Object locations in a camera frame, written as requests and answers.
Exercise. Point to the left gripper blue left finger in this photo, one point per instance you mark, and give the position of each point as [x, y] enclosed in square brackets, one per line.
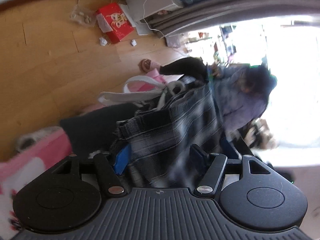
[122, 157]

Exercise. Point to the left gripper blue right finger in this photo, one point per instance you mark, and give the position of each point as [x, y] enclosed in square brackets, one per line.
[200, 159]

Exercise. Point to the black white plaid shirt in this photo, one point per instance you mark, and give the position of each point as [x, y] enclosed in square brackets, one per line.
[161, 139]

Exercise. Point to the cream canvas tote bag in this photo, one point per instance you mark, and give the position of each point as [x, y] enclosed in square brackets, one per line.
[160, 91]

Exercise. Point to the operator black trouser leg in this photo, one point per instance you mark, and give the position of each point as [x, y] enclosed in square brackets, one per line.
[96, 130]

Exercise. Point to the wheelchair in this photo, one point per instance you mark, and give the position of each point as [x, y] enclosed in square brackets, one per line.
[259, 135]

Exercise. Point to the lavender puffer jacket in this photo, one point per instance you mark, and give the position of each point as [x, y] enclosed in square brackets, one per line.
[241, 93]

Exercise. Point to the red floral fleece blanket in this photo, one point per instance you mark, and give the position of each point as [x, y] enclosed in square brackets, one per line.
[25, 167]

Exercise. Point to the brown pink slipper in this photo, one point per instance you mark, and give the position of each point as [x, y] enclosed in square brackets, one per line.
[147, 65]

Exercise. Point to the red cardboard box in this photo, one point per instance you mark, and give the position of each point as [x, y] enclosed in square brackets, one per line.
[113, 22]

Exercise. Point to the grey curtain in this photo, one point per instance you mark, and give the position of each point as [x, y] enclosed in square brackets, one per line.
[217, 12]

